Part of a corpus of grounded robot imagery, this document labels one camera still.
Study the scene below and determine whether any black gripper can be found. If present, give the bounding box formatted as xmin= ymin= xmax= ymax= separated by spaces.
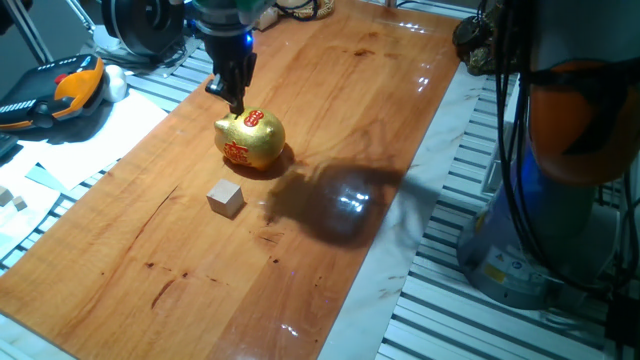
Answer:
xmin=203 ymin=30 xmax=259 ymax=115

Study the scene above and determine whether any pale wooden cube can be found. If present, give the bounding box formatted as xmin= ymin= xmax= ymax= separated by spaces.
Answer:
xmin=206 ymin=178 xmax=245 ymax=219

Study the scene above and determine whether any white rounded object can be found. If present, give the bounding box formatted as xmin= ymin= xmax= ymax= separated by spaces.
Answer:
xmin=102 ymin=64 xmax=129 ymax=104

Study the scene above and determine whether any golden piggy bank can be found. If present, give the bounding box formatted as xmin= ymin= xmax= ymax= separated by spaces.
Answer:
xmin=213 ymin=106 xmax=287 ymax=172

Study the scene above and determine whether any white paper sheet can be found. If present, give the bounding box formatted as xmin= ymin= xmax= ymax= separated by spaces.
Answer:
xmin=0 ymin=139 xmax=61 ymax=261
xmin=37 ymin=89 xmax=169 ymax=191

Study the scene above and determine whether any black and orange teach pendant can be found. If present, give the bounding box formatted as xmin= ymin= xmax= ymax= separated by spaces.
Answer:
xmin=0 ymin=53 xmax=107 ymax=132

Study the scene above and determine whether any glossy wooden board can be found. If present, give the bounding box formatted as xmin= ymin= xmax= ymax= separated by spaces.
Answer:
xmin=0 ymin=0 xmax=461 ymax=360

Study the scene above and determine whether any grey metal bar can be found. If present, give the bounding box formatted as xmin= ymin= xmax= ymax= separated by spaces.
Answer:
xmin=2 ymin=0 xmax=55 ymax=66

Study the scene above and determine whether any black keyboard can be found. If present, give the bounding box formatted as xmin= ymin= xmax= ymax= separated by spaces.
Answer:
xmin=0 ymin=130 xmax=20 ymax=159

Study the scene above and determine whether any white marble slab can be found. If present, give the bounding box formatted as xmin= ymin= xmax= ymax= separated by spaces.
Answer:
xmin=0 ymin=62 xmax=481 ymax=360

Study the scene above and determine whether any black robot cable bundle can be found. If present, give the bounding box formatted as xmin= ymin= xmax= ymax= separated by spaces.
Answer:
xmin=274 ymin=0 xmax=640 ymax=301

